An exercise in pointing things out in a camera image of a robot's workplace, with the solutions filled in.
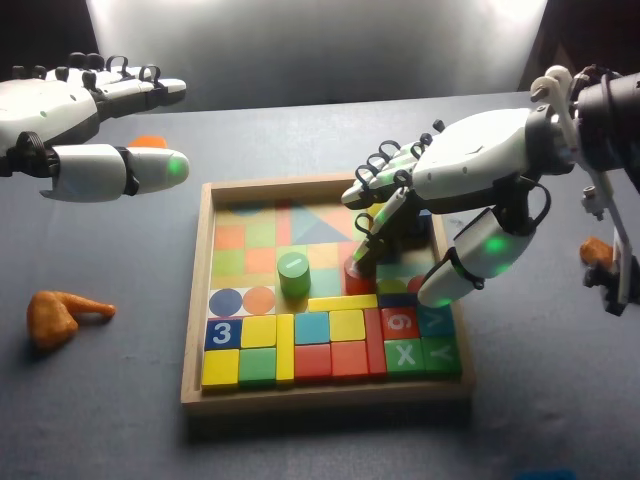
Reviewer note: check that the wooden puzzle tray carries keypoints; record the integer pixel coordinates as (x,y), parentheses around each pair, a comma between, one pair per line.
(325,400)

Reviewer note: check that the red round number piece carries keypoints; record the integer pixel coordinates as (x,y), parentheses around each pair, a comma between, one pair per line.
(357,286)

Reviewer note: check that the black curtain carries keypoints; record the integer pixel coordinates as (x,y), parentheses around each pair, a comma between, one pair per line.
(40,30)

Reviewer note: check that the orange hexagon block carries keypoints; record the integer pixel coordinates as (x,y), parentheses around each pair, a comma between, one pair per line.
(147,142)

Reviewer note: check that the toy fried chicken wing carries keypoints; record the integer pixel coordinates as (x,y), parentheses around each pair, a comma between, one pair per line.
(50,320)

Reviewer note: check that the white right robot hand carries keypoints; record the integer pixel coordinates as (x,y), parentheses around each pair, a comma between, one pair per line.
(475,150)

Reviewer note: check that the green round piece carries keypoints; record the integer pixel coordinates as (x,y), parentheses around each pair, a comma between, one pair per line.
(294,280)

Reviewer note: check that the grey tablecloth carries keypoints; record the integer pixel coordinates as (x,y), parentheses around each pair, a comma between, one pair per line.
(100,400)

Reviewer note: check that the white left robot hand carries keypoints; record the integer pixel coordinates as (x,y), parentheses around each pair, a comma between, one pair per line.
(40,110)

